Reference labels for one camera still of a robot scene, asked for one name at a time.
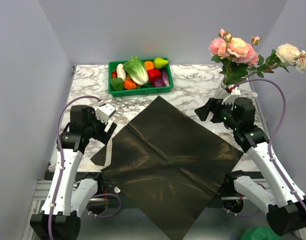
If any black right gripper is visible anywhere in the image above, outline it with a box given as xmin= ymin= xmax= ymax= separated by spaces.
xmin=195 ymin=96 xmax=241 ymax=130

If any cream ribbon gold text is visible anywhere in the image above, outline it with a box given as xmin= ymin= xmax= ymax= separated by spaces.
xmin=77 ymin=116 xmax=129 ymax=173

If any black wrapping paper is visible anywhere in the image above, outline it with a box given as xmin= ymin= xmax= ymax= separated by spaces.
xmin=103 ymin=97 xmax=243 ymax=240

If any peach pink rose stem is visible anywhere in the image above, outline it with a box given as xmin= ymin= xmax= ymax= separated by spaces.
xmin=217 ymin=36 xmax=254 ymax=85

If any white flower stem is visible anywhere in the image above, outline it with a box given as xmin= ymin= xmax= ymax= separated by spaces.
xmin=243 ymin=43 xmax=306 ymax=79

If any small pink rose stem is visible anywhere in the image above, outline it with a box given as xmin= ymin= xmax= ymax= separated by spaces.
xmin=208 ymin=29 xmax=233 ymax=86

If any large pink rose stem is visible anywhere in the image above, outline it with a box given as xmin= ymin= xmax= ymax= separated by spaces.
xmin=235 ymin=36 xmax=262 ymax=69

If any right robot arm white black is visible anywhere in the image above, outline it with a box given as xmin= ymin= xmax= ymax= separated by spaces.
xmin=194 ymin=97 xmax=306 ymax=236

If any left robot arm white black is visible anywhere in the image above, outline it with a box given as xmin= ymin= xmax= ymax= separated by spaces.
xmin=30 ymin=103 xmax=117 ymax=240

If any white ribbed vase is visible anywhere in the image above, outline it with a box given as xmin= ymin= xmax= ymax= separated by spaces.
xmin=213 ymin=78 xmax=234 ymax=100

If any green bell pepper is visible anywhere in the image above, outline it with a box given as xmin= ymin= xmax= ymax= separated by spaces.
xmin=110 ymin=77 xmax=124 ymax=91

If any orange pumpkin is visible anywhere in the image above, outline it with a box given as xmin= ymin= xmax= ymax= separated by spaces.
xmin=123 ymin=78 xmax=138 ymax=90

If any purple cabbage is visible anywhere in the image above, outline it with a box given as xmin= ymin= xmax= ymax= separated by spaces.
xmin=152 ymin=78 xmax=166 ymax=88

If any red tomato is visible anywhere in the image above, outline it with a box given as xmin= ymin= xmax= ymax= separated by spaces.
xmin=111 ymin=70 xmax=118 ymax=78

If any white radish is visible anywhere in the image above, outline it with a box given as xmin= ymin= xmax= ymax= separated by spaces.
xmin=116 ymin=63 xmax=127 ymax=81

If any purple eggplant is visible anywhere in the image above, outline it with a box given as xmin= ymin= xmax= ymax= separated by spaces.
xmin=161 ymin=69 xmax=170 ymax=87

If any green plastic tray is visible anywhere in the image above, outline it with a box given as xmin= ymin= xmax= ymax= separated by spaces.
xmin=108 ymin=60 xmax=174 ymax=97

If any red bell pepper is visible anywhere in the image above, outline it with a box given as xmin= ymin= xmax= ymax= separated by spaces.
xmin=147 ymin=68 xmax=162 ymax=83

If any green romaine lettuce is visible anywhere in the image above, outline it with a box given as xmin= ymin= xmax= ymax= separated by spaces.
xmin=123 ymin=56 xmax=149 ymax=86

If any yellow-green pear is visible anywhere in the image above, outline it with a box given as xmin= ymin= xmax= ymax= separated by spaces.
xmin=153 ymin=57 xmax=170 ymax=70

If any orange bell pepper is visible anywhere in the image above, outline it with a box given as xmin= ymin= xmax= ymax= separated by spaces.
xmin=144 ymin=61 xmax=155 ymax=71

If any green cloth bundle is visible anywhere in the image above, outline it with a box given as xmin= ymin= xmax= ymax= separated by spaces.
xmin=240 ymin=226 xmax=281 ymax=240

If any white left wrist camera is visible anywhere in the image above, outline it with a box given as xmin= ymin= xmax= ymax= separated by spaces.
xmin=95 ymin=103 xmax=116 ymax=125

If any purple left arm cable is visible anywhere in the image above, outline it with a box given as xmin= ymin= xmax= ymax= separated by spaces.
xmin=47 ymin=95 xmax=105 ymax=240

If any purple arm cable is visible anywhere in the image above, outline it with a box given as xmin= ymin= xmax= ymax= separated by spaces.
xmin=47 ymin=95 xmax=105 ymax=240
xmin=227 ymin=79 xmax=306 ymax=240

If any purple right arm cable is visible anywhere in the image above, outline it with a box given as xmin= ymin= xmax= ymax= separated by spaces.
xmin=227 ymin=79 xmax=306 ymax=240

